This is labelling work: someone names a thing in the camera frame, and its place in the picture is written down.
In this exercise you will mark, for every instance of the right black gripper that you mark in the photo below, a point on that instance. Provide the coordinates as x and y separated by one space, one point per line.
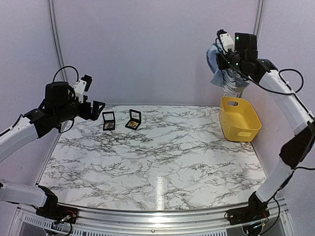
223 65

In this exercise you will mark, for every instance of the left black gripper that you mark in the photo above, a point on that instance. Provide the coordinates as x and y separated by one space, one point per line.
94 113

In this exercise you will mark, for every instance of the black brooch box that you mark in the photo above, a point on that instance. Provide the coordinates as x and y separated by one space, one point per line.
109 121
135 119

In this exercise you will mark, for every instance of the light blue printed t-shirt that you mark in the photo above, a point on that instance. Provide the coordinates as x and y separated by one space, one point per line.
227 79

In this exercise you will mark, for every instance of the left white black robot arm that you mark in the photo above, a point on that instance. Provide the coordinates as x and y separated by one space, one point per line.
62 103

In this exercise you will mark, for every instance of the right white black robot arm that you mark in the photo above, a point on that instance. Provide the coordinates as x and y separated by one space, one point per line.
240 54

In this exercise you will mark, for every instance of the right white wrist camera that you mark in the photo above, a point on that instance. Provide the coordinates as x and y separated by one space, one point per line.
226 41

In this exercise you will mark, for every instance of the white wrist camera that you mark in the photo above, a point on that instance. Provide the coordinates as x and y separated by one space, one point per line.
81 87
226 41

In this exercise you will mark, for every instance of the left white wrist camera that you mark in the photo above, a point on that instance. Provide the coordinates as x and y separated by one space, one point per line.
81 87

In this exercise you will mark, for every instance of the right aluminium wall post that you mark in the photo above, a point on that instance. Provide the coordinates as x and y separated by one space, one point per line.
258 17

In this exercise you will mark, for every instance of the aluminium wall post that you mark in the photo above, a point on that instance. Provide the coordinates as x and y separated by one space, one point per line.
258 17
55 33

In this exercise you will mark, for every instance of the left aluminium wall post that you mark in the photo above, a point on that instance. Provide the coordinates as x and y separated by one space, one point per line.
55 33

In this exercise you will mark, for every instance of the aluminium front frame rail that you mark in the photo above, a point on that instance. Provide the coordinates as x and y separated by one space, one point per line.
100 222

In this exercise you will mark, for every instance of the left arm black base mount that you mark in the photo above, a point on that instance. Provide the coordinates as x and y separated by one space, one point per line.
59 214

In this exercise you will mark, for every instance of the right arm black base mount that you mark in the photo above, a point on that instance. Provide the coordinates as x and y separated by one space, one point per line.
243 215

